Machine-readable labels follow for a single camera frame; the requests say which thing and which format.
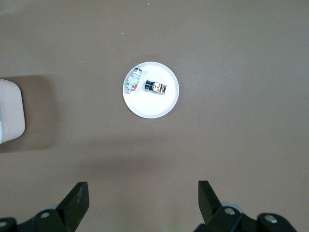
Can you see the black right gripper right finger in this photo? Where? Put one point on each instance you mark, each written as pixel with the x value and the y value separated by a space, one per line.
pixel 210 205

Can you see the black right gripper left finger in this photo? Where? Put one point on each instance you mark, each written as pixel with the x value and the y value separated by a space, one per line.
pixel 72 205

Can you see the orange black push-button switch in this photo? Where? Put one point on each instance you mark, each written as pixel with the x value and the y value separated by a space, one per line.
pixel 154 87

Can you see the green white push-button switch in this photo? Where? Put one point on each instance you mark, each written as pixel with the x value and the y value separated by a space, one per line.
pixel 132 82

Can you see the pale pink round plate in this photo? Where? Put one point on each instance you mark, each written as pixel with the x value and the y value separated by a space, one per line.
pixel 152 106

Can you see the white lidded box grey latches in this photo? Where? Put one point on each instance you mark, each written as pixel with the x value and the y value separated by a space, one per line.
pixel 10 108

